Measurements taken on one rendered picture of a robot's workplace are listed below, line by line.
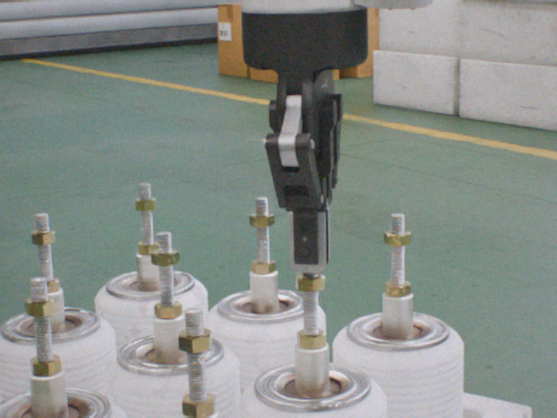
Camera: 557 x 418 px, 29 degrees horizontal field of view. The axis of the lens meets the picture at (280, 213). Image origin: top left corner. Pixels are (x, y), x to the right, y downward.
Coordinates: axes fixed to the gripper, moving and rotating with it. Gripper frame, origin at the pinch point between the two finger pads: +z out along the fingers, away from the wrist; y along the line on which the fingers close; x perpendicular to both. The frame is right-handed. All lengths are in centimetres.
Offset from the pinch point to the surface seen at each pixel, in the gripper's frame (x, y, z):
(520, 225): 14, -139, 36
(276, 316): -5.1, -12.4, 9.8
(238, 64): -101, -380, 32
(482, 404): 10.5, -14.9, 17.2
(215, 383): -7.0, -1.6, 10.9
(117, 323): -19.1, -15.1, 12.0
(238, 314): -8.2, -12.6, 9.9
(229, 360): -6.7, -4.3, 10.2
